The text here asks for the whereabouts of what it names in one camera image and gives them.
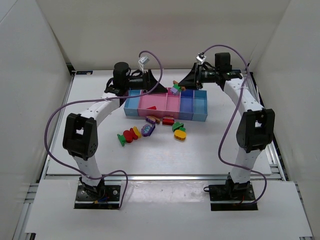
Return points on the yellow curved lego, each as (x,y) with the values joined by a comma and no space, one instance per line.
(137,132)

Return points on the dark blue bin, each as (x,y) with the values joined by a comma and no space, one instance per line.
(186,109)

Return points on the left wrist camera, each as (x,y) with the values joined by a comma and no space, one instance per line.
(142,62)

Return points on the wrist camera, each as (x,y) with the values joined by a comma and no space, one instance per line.
(142,62)
(201,58)

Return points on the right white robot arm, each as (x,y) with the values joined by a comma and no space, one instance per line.
(256,126)

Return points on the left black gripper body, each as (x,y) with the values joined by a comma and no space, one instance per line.
(149,80)

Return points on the yellow pineapple lego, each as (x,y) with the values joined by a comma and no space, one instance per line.
(180,134)

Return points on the light blue left bin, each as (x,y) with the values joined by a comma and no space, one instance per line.
(131,104)

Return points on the red lego brick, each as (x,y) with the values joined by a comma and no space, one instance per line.
(168,121)

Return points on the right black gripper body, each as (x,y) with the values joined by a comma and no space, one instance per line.
(197,76)

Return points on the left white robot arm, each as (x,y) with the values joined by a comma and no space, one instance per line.
(80,137)

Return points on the green lego brick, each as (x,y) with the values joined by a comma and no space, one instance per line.
(177,126)

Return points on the light blue bin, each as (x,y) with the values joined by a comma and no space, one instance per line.
(200,106)
(131,104)

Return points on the red heart lego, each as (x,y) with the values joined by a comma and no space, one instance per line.
(130,135)

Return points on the red wedge lego in bin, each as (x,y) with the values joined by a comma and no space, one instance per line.
(152,108)

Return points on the light blue right bin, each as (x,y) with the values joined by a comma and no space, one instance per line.
(200,106)

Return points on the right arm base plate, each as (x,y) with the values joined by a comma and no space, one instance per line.
(221,200)

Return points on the purple brown lego piece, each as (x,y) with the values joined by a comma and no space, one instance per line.
(152,119)

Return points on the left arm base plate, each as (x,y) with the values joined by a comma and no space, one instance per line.
(108,198)

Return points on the large pink bin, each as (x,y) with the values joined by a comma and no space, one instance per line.
(158,100)

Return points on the lavender and green lego stack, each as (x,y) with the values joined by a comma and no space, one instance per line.
(176,89)

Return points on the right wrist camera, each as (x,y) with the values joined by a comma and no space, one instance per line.
(201,58)

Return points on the small pink bin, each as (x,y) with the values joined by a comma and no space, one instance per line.
(172,104)

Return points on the purple flower lego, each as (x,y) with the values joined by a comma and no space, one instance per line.
(147,130)

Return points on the green lego plate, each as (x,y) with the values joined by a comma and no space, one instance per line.
(122,139)

